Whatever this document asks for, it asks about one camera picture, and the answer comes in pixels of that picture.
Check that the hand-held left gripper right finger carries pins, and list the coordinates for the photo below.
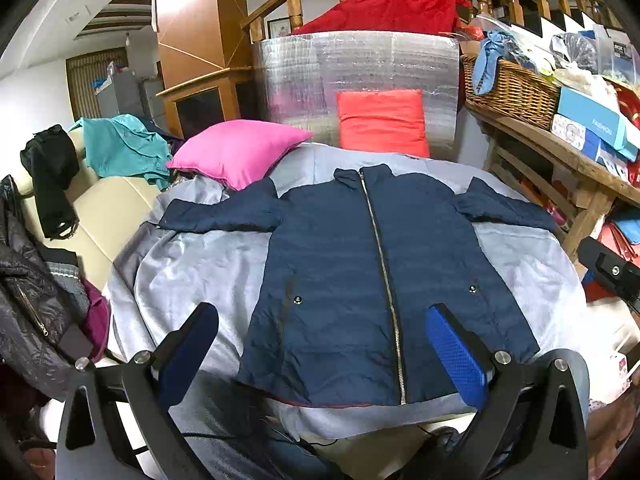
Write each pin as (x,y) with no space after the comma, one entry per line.
(452,350)

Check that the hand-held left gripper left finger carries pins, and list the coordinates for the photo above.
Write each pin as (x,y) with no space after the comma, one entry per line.
(192,345)

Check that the navy blue zip jacket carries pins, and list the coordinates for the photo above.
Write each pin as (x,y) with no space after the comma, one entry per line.
(325,270)

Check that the grey bed blanket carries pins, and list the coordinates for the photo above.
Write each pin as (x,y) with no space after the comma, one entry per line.
(200,270)

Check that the magenta cloth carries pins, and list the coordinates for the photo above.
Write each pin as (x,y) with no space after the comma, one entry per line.
(97,320)

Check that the wooden side table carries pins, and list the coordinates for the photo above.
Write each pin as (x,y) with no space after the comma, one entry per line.
(575,157)

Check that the white patterned box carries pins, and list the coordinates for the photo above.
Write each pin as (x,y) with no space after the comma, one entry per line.
(570,132)

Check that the light blue cardboard box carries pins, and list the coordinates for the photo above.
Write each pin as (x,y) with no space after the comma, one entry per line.
(595,117)

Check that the cream sofa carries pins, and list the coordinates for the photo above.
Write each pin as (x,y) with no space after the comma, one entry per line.
(115,210)

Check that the dark grey quilted jacket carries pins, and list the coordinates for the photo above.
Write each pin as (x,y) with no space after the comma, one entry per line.
(27,285)

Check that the wicker basket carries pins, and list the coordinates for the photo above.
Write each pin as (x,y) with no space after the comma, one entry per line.
(515,92)

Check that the pink pillow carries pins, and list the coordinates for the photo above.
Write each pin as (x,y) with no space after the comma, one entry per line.
(240,152)

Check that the teal garment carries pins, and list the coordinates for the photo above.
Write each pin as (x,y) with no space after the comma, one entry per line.
(125,147)

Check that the black garment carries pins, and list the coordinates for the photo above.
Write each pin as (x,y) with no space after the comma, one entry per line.
(50,170)

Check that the coral red pillow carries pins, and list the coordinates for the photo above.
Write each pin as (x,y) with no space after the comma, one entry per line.
(382,122)

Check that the light blue cloth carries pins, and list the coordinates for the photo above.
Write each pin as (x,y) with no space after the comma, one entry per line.
(487,60)

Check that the grey metal cabinets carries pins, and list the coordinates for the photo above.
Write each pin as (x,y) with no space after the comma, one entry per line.
(125,92)

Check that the silver foil insulation sheet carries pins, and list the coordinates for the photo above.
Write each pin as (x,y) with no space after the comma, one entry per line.
(300,75)

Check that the wooden cabinet pillar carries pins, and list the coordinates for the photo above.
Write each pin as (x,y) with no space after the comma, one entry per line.
(200,25)

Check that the red cloth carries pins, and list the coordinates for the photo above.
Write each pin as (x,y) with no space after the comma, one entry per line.
(395,10)

